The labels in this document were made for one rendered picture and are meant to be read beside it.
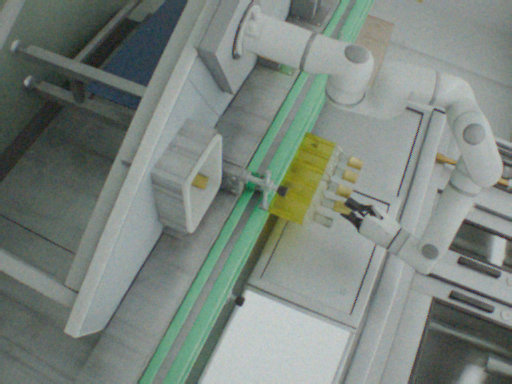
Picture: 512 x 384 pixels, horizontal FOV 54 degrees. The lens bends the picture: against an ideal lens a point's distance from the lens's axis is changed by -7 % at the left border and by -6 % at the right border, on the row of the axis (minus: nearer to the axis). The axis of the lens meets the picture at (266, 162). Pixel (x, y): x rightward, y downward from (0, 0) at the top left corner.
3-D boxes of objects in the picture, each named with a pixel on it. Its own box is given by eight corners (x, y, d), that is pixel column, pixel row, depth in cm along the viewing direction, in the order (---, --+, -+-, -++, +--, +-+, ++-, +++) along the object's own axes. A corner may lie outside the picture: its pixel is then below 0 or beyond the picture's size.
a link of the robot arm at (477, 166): (419, 164, 135) (428, 192, 121) (450, 90, 125) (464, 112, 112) (475, 181, 135) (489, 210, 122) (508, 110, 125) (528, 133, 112)
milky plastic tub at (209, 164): (160, 223, 132) (191, 237, 130) (151, 172, 113) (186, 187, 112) (192, 172, 141) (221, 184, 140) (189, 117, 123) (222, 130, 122)
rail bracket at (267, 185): (238, 201, 146) (280, 218, 143) (240, 165, 132) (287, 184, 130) (242, 193, 147) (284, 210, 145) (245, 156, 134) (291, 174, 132)
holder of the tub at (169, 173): (161, 232, 136) (187, 244, 135) (149, 171, 114) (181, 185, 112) (191, 183, 146) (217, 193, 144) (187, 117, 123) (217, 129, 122)
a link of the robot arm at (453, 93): (441, 79, 113) (500, 94, 113) (430, 62, 125) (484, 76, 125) (423, 134, 119) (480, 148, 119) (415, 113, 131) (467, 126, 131)
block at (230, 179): (214, 188, 145) (238, 198, 144) (214, 168, 138) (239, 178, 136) (220, 178, 147) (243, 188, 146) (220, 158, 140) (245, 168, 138)
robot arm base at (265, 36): (230, 35, 115) (296, 59, 113) (253, -12, 117) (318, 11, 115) (237, 61, 130) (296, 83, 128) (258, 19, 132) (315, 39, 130)
